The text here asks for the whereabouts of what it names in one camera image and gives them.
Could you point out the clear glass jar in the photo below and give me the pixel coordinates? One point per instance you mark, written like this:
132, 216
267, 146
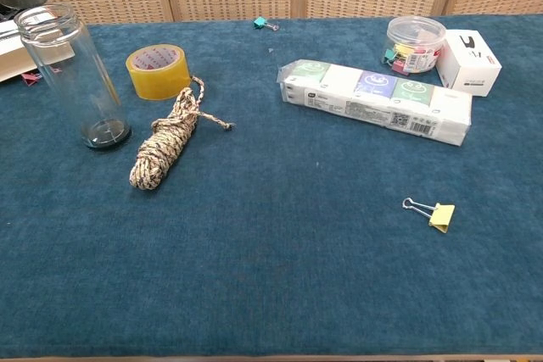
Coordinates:
72, 82

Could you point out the beige cardboard sheet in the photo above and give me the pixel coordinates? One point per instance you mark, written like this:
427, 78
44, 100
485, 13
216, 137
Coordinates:
12, 63

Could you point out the pink binder clip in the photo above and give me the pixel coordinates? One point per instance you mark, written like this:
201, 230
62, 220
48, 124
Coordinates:
29, 78

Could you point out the yellow packing tape roll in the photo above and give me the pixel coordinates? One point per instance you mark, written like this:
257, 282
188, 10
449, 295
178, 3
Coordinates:
161, 82

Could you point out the teal binder clip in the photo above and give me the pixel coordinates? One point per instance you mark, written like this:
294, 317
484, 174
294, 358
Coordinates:
259, 22

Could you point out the white tissue packs bundle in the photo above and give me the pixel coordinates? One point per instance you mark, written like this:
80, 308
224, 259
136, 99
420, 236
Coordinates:
373, 112

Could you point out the blue table cloth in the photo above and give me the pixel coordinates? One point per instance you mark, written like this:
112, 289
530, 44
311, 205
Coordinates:
271, 273

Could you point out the clear jar of binder clips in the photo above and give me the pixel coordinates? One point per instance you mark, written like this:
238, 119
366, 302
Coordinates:
413, 40

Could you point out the small white cardboard box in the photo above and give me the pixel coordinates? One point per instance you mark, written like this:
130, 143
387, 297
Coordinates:
468, 65

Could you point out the yellow binder clip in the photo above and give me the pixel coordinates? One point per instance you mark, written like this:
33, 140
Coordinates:
442, 215

